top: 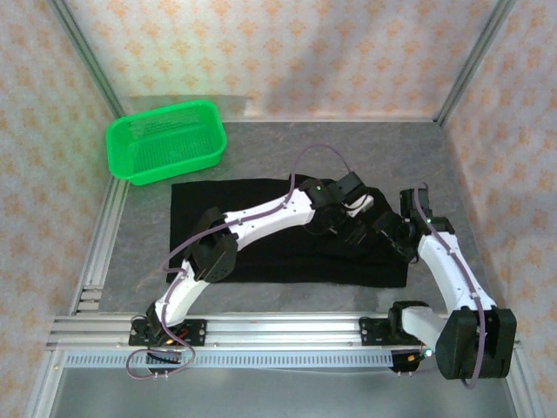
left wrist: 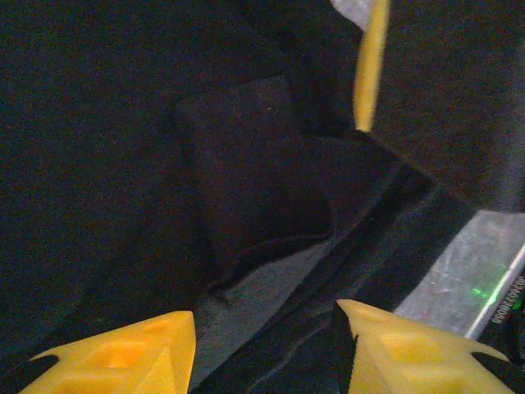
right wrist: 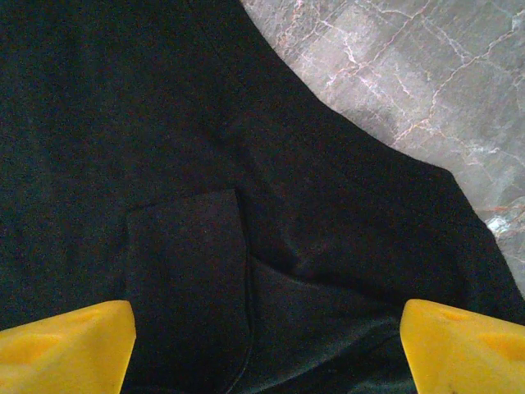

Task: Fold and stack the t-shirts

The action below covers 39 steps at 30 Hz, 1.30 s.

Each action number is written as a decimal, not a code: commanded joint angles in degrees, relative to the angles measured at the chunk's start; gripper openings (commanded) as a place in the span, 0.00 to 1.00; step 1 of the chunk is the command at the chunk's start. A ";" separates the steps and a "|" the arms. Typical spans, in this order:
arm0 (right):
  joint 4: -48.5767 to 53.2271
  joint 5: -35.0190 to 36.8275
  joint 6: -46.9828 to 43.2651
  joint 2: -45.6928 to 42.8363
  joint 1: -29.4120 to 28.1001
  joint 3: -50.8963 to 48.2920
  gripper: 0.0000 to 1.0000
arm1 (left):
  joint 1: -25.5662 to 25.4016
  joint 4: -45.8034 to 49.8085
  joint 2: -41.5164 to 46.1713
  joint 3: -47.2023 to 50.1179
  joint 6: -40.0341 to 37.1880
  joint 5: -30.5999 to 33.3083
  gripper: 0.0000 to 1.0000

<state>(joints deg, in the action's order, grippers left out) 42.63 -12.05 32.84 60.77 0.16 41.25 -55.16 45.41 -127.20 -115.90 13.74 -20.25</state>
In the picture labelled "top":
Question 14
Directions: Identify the green plastic mesh basket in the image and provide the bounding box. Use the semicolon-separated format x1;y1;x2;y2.
105;99;228;187

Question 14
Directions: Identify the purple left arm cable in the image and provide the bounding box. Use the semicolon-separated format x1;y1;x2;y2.
125;145;356;381

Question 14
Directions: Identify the slotted grey cable duct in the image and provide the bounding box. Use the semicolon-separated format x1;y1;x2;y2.
64;350;395;370

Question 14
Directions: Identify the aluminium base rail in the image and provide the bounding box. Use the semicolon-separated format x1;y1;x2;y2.
45;315;521;350

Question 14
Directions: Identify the black t-shirt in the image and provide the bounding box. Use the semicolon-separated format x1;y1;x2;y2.
169;176;409;289

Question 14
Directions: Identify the aluminium frame post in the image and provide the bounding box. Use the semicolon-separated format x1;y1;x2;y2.
46;0;130;121
433;0;519;127

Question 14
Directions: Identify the grey metal sheet panel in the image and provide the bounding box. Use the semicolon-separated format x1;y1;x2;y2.
25;367;540;418

